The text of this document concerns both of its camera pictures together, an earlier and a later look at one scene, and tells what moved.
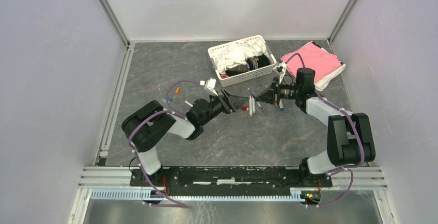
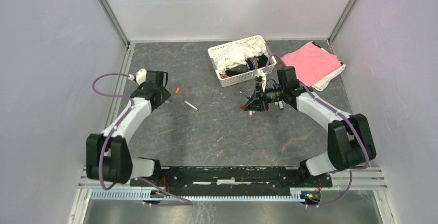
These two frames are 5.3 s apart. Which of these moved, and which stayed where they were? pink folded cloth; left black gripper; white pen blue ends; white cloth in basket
Moved: left black gripper
Stayed: white cloth in basket; white pen blue ends; pink folded cloth
